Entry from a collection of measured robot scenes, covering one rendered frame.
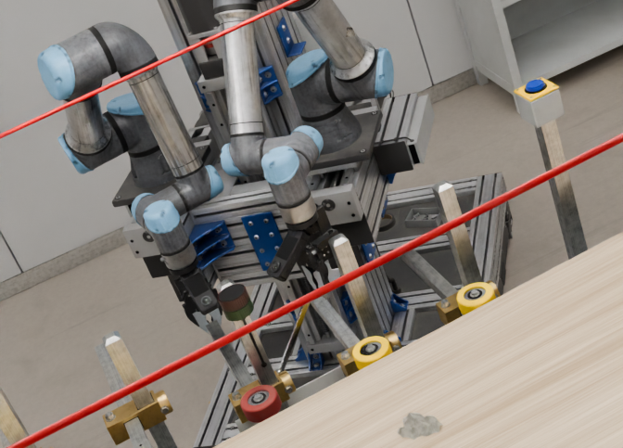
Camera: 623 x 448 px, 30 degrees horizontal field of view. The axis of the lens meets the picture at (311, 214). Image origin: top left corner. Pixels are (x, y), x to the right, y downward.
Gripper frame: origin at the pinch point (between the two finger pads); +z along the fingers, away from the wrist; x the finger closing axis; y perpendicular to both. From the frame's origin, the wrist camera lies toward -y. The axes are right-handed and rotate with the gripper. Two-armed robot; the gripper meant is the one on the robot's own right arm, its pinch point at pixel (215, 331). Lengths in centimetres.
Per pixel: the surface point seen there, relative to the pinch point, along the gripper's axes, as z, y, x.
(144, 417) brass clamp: -12.4, -36.3, 22.5
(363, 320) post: -8.2, -35.6, -27.7
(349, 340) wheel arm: 0.4, -27.9, -24.6
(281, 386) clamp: -3.4, -36.3, -5.8
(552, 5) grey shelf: 62, 214, -211
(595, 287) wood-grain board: -7, -61, -69
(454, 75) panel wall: 74, 218, -159
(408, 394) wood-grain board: -7, -63, -25
